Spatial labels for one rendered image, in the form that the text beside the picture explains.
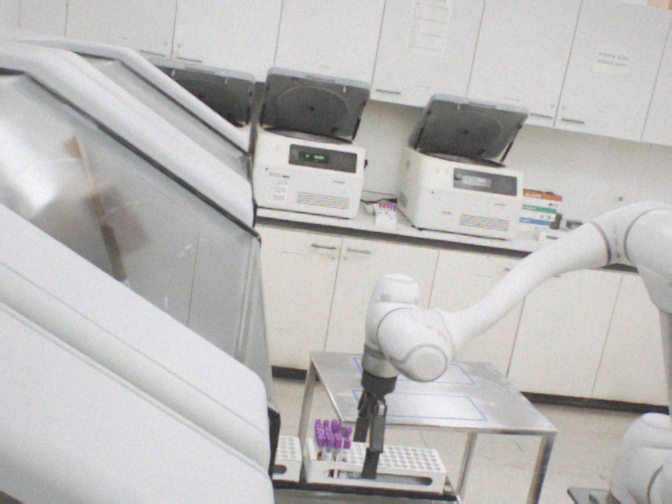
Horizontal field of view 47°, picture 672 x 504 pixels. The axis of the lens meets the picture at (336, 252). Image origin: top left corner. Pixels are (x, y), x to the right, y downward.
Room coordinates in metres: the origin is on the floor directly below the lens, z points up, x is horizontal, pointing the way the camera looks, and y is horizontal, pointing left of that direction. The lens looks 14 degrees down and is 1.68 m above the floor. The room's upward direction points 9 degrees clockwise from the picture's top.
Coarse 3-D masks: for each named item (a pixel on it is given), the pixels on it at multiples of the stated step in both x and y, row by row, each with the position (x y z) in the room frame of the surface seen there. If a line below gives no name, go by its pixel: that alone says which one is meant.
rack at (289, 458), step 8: (280, 440) 1.54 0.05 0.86; (288, 440) 1.55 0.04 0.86; (296, 440) 1.55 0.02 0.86; (280, 448) 1.51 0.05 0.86; (288, 448) 1.51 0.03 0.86; (296, 448) 1.52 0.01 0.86; (280, 456) 1.47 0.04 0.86; (288, 456) 1.48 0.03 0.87; (296, 456) 1.48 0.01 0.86; (280, 464) 1.54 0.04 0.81; (288, 464) 1.46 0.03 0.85; (296, 464) 1.47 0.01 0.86; (280, 472) 1.51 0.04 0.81; (288, 472) 1.46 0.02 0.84; (296, 472) 1.47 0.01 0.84; (296, 480) 1.47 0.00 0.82
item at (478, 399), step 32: (320, 352) 2.21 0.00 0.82; (352, 384) 2.01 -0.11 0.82; (416, 384) 2.08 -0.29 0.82; (448, 384) 2.12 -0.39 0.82; (480, 384) 2.16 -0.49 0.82; (352, 416) 1.81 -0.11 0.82; (416, 416) 1.87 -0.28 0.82; (448, 416) 1.90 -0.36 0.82; (480, 416) 1.94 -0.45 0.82; (512, 416) 1.97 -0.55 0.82; (544, 448) 1.93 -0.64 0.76; (544, 480) 1.93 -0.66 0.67
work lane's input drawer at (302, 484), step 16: (288, 480) 1.46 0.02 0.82; (304, 480) 1.47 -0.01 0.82; (448, 480) 1.57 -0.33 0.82; (288, 496) 1.45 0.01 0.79; (304, 496) 1.45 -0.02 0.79; (320, 496) 1.46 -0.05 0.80; (336, 496) 1.46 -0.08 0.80; (352, 496) 1.47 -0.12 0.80; (368, 496) 1.48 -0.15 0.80; (384, 496) 1.48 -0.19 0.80; (400, 496) 1.50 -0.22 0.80; (416, 496) 1.50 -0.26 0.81; (432, 496) 1.51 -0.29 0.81; (448, 496) 1.51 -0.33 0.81
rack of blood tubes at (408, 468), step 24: (312, 456) 1.49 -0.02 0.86; (360, 456) 1.53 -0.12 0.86; (384, 456) 1.56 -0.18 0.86; (408, 456) 1.56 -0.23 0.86; (432, 456) 1.59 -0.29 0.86; (312, 480) 1.47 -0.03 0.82; (336, 480) 1.48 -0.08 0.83; (360, 480) 1.50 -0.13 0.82; (384, 480) 1.54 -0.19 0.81; (408, 480) 1.56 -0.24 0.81; (432, 480) 1.58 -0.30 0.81
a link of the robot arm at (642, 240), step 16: (640, 224) 1.55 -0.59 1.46; (656, 224) 1.51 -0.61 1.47; (640, 240) 1.52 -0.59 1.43; (656, 240) 1.48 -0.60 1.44; (640, 256) 1.51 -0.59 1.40; (656, 256) 1.46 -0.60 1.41; (640, 272) 1.52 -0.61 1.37; (656, 272) 1.47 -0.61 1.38; (656, 288) 1.48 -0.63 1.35; (656, 304) 1.49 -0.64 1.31; (656, 480) 1.62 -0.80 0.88; (656, 496) 1.60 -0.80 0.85
